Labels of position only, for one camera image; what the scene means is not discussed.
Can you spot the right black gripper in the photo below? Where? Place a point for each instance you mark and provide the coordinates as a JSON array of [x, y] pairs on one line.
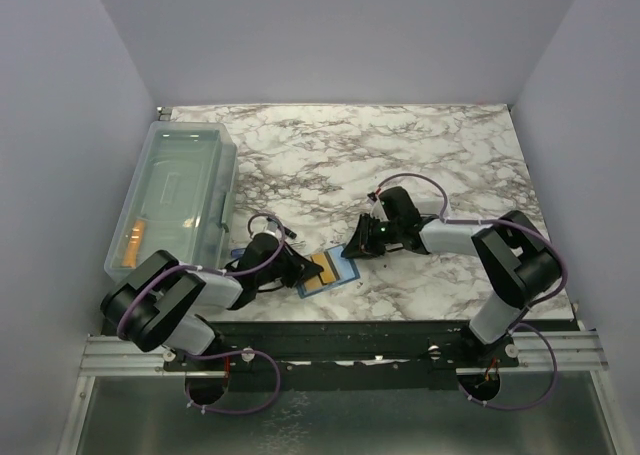
[[361, 244]]

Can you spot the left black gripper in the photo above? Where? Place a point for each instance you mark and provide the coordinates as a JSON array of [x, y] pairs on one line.
[[300, 268]]

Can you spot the gold credit card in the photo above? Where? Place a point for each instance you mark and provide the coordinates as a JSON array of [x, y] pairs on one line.
[[313, 284], [329, 273]]

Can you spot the teal leather card holder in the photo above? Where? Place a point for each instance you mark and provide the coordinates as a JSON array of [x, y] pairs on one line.
[[346, 268]]

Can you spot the clear acrylic card box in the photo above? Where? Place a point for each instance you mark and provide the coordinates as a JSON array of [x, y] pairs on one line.
[[432, 207]]

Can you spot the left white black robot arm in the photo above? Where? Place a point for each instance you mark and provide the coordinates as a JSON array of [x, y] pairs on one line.
[[152, 305]]

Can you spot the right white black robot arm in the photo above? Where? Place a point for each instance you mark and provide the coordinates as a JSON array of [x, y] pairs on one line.
[[519, 263]]

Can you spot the black green screwdriver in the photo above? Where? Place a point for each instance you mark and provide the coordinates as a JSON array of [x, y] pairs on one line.
[[289, 233]]

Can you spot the clear plastic storage bin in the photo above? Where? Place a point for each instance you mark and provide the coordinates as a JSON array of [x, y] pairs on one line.
[[184, 187]]

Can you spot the orange tool in bin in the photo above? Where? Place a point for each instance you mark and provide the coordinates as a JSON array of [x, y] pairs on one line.
[[134, 242]]

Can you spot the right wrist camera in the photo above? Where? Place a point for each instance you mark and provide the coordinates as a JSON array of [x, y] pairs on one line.
[[376, 205]]

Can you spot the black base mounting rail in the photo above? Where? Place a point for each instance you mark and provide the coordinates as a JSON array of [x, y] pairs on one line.
[[257, 370]]

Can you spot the aluminium extrusion rail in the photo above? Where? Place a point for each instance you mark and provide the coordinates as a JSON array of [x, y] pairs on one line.
[[575, 351]]

